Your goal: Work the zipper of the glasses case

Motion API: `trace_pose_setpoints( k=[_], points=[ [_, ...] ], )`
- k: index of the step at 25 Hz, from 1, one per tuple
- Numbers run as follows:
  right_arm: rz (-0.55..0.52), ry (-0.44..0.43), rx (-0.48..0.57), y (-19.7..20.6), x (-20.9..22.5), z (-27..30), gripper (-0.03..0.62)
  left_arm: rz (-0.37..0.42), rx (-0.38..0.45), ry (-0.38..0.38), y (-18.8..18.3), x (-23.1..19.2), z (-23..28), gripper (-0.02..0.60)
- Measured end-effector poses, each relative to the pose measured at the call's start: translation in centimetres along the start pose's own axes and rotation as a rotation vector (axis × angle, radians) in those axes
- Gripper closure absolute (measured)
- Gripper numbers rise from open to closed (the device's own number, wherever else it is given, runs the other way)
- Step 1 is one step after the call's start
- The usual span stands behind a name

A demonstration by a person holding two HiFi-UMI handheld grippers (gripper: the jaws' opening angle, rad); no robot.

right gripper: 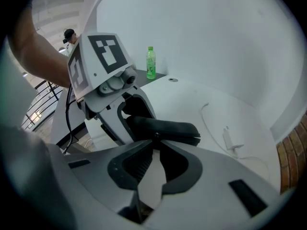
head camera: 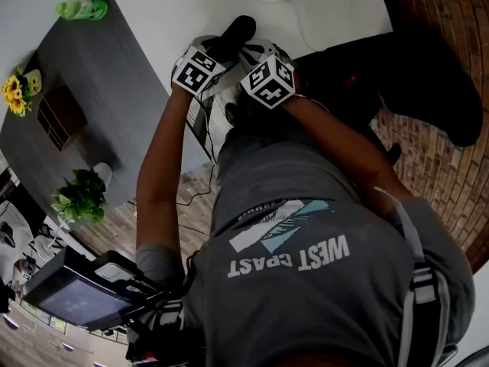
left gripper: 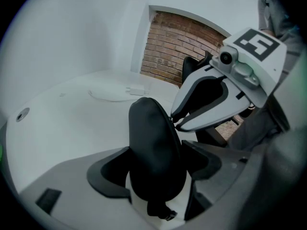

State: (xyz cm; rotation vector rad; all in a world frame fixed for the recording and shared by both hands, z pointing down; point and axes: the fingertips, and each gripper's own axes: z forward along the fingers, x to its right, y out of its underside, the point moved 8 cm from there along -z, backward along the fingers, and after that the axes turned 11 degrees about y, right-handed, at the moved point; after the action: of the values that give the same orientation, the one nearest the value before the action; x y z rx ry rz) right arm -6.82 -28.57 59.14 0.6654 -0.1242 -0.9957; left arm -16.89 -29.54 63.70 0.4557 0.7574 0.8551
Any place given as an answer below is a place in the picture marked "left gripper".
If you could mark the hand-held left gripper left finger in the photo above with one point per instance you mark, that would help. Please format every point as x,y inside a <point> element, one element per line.
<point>79,200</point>

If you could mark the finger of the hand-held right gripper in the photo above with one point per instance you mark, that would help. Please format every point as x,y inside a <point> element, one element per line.
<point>184,90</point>

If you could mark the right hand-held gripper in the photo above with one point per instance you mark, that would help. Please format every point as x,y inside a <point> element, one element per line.
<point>263,63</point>

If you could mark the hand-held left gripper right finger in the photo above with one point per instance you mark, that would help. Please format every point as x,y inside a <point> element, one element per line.
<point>216,174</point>

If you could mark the black office chair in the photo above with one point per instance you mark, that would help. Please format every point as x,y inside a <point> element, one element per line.
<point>190,66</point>

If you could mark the white charger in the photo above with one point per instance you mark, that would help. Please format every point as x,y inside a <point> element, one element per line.
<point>135,91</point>

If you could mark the person's grey t-shirt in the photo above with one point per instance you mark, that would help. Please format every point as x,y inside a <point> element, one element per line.
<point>280,20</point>

